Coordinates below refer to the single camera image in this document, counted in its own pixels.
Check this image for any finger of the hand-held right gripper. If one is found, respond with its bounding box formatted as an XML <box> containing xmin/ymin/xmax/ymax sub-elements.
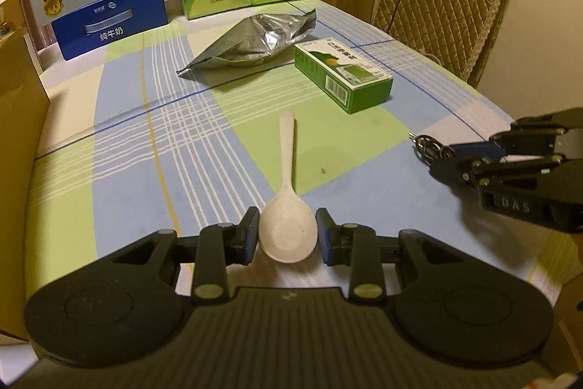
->
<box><xmin>449</xmin><ymin>106</ymin><xmax>583</xmax><ymax>159</ymax></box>
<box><xmin>430</xmin><ymin>156</ymin><xmax>566</xmax><ymax>187</ymax></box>

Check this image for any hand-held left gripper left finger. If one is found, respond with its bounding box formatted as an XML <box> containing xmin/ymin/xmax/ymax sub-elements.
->
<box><xmin>111</xmin><ymin>207</ymin><xmax>261</xmax><ymax>305</ymax></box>

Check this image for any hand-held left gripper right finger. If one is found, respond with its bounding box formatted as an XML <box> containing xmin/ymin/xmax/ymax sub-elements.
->
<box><xmin>315</xmin><ymin>207</ymin><xmax>461</xmax><ymax>305</ymax></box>

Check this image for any metal key ring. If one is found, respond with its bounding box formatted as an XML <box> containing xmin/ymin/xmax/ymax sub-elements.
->
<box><xmin>409</xmin><ymin>133</ymin><xmax>456</xmax><ymax>164</ymax></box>

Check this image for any white plastic spoon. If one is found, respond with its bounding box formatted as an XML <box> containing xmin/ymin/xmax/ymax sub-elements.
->
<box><xmin>259</xmin><ymin>111</ymin><xmax>317</xmax><ymax>264</ymax></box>

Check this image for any brown cardboard box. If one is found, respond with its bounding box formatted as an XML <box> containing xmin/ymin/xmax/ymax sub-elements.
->
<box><xmin>0</xmin><ymin>0</ymin><xmax>51</xmax><ymax>342</ymax></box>

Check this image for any plaid cloth covered desktop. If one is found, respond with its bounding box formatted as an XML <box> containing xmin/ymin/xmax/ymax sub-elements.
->
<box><xmin>25</xmin><ymin>0</ymin><xmax>570</xmax><ymax>312</ymax></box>

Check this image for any green carton box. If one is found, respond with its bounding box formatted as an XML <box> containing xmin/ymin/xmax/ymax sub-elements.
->
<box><xmin>294</xmin><ymin>37</ymin><xmax>394</xmax><ymax>115</ymax></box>

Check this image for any silver foil bag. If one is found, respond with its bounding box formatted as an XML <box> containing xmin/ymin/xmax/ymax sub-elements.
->
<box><xmin>177</xmin><ymin>8</ymin><xmax>317</xmax><ymax>75</ymax></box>

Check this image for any dark blue milk carton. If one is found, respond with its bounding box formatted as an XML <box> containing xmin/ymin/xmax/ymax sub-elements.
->
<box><xmin>51</xmin><ymin>0</ymin><xmax>170</xmax><ymax>61</ymax></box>

